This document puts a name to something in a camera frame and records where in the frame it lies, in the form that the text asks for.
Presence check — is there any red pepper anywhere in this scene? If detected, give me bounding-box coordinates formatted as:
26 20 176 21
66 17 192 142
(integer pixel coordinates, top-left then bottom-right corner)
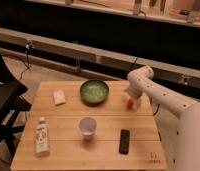
126 97 134 109

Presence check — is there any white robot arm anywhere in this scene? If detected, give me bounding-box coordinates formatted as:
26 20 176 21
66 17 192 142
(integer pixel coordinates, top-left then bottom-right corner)
127 66 200 171

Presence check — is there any white sponge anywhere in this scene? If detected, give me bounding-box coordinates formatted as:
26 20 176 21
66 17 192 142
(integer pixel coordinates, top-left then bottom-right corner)
53 90 66 105

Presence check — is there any black remote control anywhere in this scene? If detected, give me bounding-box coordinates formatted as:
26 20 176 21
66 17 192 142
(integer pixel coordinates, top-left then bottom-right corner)
119 129 130 155

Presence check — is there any green bowl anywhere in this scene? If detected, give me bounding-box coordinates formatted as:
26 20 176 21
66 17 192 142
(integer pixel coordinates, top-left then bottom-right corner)
80 79 109 104

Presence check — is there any clear plastic cup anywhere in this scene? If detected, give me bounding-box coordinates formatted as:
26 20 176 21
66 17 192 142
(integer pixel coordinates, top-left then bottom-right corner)
79 117 97 136

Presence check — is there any wooden folding table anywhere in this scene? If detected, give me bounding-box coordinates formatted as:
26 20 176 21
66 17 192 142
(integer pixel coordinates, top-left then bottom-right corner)
11 81 167 171

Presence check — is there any white plastic bottle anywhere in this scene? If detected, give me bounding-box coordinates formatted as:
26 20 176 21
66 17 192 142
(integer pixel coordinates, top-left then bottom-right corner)
35 117 49 157

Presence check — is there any black chair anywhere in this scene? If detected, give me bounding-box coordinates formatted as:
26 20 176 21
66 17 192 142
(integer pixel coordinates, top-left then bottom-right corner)
0 53 31 156

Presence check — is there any black cable on floor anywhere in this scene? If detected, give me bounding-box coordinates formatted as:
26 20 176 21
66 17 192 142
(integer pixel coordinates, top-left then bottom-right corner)
18 40 34 82

